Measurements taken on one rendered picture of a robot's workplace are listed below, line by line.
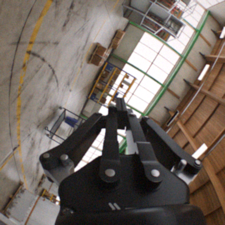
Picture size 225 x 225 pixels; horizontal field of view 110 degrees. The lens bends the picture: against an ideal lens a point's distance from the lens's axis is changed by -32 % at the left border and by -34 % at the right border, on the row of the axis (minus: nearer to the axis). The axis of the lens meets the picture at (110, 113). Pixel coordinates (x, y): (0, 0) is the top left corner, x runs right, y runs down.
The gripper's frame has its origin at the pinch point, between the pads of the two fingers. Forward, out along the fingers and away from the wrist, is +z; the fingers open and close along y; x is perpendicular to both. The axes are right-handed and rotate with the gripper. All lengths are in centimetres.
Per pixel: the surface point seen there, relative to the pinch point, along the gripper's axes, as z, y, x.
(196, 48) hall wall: 769, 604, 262
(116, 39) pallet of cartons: 590, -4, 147
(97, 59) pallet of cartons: 386, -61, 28
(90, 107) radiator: 844, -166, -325
